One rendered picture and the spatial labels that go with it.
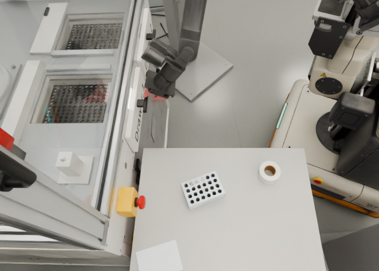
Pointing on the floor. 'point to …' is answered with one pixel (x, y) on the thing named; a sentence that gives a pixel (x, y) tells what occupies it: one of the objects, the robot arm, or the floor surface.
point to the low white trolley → (230, 210)
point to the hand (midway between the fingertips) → (149, 96)
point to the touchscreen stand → (175, 21)
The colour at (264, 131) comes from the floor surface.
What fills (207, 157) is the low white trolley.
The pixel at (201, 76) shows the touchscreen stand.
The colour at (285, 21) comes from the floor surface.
